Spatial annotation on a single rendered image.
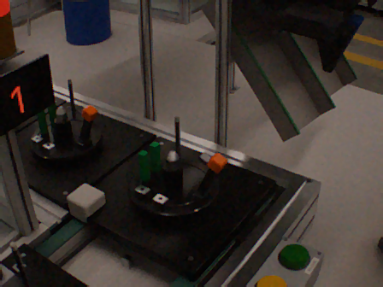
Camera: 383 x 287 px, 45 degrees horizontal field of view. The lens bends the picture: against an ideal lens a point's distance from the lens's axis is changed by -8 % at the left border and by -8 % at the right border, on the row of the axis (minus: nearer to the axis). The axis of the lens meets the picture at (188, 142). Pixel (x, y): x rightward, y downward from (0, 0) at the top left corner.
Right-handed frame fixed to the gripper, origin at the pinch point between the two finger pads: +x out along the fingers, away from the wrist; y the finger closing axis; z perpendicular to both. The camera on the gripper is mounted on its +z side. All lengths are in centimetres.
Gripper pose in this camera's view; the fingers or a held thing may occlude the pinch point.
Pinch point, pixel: (330, 45)
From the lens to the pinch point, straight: 59.9
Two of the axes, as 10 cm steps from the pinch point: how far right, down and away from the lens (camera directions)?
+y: -5.7, 4.7, -6.7
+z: -8.2, -3.1, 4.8
